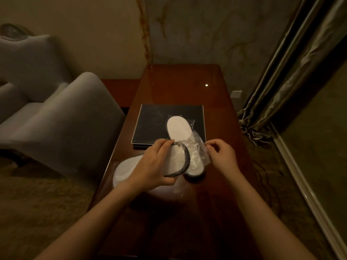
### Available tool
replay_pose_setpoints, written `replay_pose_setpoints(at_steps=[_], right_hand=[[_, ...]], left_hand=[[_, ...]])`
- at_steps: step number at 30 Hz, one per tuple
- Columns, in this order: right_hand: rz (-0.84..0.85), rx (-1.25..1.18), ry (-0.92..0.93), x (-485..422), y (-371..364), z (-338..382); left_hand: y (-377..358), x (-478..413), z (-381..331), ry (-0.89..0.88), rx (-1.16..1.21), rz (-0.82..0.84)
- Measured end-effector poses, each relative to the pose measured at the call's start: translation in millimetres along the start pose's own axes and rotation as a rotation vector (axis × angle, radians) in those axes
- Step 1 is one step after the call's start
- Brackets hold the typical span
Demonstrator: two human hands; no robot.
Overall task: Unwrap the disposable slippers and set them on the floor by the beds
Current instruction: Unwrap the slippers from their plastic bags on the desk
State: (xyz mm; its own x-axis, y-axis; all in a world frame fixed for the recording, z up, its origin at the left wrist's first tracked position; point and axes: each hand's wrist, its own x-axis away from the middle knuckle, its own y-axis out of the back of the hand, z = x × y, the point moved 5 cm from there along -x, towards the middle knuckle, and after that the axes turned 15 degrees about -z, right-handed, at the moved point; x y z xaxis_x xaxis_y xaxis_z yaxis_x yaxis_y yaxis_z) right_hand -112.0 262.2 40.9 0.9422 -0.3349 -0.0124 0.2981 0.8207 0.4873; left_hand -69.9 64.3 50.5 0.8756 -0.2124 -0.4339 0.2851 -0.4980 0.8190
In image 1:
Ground person's right hand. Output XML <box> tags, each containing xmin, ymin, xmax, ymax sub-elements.
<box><xmin>204</xmin><ymin>139</ymin><xmax>242</xmax><ymax>182</ymax></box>

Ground grey upholstered armchair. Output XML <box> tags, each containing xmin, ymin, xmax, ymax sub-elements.
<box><xmin>0</xmin><ymin>23</ymin><xmax>127</xmax><ymax>185</ymax></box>

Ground black leather folder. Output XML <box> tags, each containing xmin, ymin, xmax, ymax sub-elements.
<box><xmin>131</xmin><ymin>104</ymin><xmax>207</xmax><ymax>150</ymax></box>

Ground person's left forearm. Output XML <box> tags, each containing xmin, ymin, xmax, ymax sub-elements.
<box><xmin>34</xmin><ymin>181</ymin><xmax>148</xmax><ymax>260</ymax></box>

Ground person's right forearm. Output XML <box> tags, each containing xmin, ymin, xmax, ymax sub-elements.
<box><xmin>226</xmin><ymin>172</ymin><xmax>318</xmax><ymax>260</ymax></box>

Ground person's left hand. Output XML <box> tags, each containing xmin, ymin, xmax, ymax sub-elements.
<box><xmin>126</xmin><ymin>138</ymin><xmax>177</xmax><ymax>191</ymax></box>

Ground olive satin curtain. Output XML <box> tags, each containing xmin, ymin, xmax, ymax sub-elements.
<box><xmin>237</xmin><ymin>0</ymin><xmax>347</xmax><ymax>146</ymax></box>

